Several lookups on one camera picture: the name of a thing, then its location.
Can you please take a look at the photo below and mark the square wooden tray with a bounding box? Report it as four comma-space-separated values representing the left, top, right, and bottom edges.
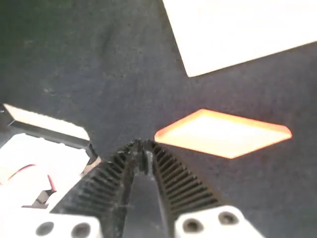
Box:
162, 0, 317, 78

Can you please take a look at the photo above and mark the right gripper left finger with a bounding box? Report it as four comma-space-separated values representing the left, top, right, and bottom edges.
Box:
27, 138, 149, 238

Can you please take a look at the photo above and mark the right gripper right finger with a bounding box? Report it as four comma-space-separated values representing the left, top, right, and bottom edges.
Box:
144, 139, 266, 238

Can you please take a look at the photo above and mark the orange tangram piece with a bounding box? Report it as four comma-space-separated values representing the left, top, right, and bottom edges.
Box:
154, 108, 293, 159

